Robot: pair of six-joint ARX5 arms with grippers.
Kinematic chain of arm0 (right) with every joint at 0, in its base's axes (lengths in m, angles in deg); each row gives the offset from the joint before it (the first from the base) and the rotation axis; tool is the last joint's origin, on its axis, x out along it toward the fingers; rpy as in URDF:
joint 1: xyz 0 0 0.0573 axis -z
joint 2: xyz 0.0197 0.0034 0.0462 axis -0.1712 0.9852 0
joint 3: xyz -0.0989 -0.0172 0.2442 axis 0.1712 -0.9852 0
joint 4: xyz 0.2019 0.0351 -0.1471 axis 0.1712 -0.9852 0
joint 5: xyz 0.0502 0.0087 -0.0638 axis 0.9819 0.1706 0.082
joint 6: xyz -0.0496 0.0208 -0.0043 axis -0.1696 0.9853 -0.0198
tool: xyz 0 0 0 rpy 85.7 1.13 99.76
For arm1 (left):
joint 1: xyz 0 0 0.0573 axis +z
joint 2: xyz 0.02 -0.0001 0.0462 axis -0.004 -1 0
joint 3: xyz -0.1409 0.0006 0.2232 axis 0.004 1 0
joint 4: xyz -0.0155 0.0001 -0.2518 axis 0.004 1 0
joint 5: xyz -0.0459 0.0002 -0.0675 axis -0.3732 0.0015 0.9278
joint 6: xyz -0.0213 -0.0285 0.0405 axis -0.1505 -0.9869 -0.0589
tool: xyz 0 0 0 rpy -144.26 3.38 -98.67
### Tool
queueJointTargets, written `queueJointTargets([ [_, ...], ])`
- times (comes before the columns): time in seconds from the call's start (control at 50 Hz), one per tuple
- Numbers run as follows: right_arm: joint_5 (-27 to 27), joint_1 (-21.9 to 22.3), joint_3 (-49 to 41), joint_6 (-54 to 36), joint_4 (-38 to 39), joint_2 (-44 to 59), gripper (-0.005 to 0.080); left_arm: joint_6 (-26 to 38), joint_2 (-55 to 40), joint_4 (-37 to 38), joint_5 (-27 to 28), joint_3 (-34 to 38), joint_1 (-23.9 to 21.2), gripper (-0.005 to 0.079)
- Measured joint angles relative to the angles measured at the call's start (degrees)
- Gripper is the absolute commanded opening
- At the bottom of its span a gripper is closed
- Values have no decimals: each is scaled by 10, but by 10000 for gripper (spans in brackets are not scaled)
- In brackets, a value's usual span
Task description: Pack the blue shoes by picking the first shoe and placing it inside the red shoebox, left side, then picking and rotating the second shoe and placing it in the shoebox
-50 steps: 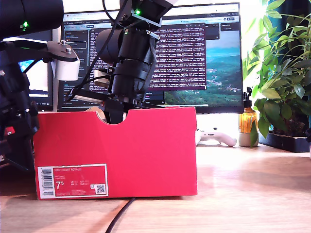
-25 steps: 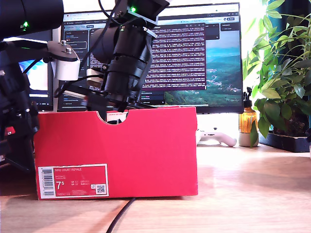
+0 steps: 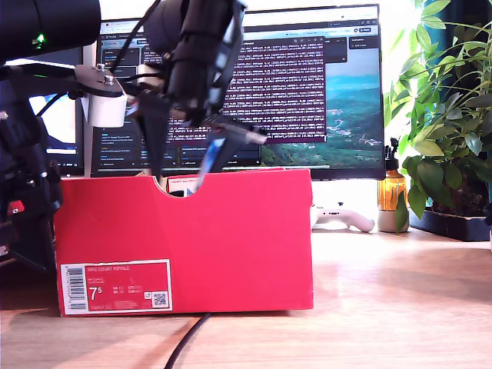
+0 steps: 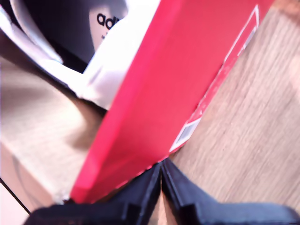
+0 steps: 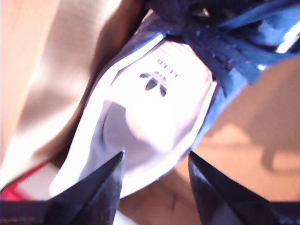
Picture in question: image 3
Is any dark teal curtain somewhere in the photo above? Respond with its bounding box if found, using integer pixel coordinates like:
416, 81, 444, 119
434, 0, 492, 78

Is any large black computer monitor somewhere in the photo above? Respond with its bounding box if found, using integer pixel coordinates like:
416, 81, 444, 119
90, 3, 387, 181

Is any green leafy houseplant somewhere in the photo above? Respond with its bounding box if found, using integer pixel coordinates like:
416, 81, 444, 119
386, 0, 492, 234

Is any amber pump bottle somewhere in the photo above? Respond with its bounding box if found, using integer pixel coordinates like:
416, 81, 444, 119
377, 137, 408, 212

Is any red cardboard shoebox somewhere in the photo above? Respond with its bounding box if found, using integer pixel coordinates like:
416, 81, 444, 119
53, 168, 314, 317

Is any small black computer monitor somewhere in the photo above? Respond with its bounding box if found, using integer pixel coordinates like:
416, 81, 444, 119
0, 45, 85, 177

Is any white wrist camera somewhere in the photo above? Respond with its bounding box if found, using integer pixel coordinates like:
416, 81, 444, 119
18, 63, 128, 128

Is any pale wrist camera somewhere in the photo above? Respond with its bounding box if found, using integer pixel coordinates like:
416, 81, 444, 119
135, 64, 165, 91

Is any black table cable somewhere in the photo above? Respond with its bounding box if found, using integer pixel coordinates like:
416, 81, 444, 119
164, 311, 212, 369

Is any pale grey pot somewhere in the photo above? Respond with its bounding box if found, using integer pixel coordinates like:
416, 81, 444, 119
377, 209, 411, 234

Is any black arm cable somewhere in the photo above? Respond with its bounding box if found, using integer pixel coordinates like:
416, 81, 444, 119
111, 0, 162, 74
35, 93, 67, 117

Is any white game controller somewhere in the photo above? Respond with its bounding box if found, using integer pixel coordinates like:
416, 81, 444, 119
311, 201, 376, 233

